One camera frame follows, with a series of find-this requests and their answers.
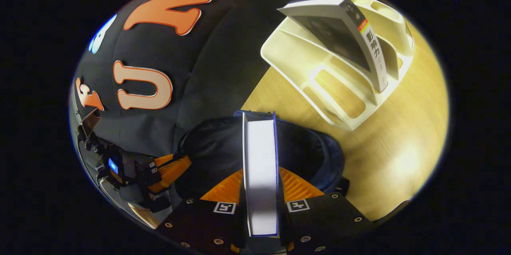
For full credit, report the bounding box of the white bookshelf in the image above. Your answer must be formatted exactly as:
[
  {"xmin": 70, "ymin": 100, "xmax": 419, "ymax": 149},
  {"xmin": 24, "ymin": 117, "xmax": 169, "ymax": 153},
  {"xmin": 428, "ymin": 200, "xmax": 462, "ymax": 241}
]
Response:
[{"xmin": 260, "ymin": 0, "xmax": 416, "ymax": 132}]

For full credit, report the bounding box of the blue schoolbag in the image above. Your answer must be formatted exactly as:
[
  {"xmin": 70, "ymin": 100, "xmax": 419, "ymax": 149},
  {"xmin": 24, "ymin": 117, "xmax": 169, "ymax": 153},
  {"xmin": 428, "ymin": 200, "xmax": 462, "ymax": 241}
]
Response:
[{"xmin": 176, "ymin": 110, "xmax": 350, "ymax": 204}]

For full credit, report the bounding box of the dark portrait cover book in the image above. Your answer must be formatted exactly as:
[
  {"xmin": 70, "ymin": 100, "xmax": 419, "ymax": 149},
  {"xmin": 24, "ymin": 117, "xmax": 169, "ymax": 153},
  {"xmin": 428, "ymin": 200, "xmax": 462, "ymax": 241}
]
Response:
[{"xmin": 277, "ymin": 0, "xmax": 389, "ymax": 93}]

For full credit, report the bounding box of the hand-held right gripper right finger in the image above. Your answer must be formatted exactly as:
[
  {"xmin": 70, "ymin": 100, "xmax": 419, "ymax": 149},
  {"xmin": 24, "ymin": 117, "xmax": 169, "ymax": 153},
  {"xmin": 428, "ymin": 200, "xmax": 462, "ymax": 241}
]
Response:
[{"xmin": 277, "ymin": 166, "xmax": 374, "ymax": 253}]

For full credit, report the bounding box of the blue cover book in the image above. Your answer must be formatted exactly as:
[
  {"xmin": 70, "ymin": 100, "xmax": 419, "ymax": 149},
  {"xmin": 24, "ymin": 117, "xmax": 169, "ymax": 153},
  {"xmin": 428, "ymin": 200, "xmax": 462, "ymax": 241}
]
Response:
[{"xmin": 242, "ymin": 111, "xmax": 280, "ymax": 237}]

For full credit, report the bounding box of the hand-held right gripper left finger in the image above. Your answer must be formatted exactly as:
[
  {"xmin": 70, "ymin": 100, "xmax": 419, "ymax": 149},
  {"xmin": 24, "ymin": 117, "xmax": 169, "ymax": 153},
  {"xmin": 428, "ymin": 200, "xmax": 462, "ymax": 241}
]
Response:
[{"xmin": 158, "ymin": 168, "xmax": 247, "ymax": 253}]

